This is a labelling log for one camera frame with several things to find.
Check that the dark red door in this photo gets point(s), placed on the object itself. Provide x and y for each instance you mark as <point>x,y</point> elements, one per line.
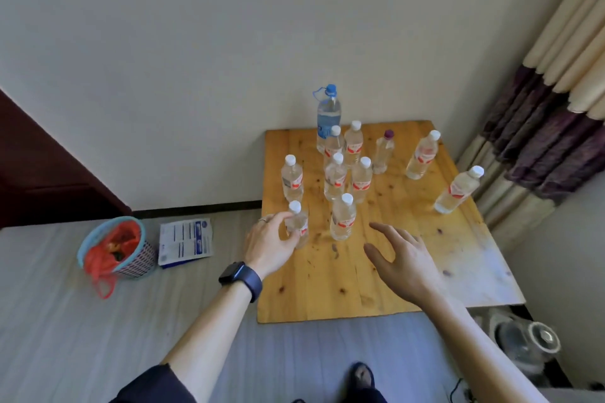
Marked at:
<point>42,171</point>

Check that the white blue printed packet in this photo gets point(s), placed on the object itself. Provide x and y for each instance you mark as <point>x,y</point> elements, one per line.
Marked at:
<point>184,242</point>

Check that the person's right forearm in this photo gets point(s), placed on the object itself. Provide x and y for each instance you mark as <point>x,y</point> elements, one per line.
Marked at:
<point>477,350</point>

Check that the person's black trousers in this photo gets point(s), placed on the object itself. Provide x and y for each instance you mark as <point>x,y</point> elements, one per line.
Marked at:
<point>368,397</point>

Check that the blue rim woven basket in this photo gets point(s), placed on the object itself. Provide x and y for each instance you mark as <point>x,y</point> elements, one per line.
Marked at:
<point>142,261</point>

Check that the black smartwatch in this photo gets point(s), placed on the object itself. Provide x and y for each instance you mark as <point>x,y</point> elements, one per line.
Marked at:
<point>246,277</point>

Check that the wooden table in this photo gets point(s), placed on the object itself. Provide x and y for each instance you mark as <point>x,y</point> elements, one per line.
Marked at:
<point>340,294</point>

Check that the person's right hand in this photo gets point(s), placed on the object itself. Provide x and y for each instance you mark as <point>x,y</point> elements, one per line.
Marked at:
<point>413,270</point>

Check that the cream and purple curtain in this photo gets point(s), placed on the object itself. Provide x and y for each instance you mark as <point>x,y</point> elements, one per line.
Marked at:
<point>534,143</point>

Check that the black sandal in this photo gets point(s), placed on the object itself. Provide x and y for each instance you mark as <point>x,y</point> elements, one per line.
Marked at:
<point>361,376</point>

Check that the person's black left sleeve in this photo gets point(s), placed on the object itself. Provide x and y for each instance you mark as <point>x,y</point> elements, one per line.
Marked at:
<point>156,388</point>

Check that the red plastic bag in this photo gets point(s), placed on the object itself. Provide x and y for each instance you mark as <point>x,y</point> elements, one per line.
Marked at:
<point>101,265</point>

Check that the person's left forearm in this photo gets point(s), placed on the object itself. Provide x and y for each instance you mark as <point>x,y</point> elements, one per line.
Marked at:
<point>208,346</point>

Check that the person's left hand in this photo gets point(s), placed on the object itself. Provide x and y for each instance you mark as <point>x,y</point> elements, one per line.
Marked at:
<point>267,251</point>

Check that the cluster of white cap bottles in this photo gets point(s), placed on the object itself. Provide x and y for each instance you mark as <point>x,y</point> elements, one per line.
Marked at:
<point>334,180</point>

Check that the purple cap bottle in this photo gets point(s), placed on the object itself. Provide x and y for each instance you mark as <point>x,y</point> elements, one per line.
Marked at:
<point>382,157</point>

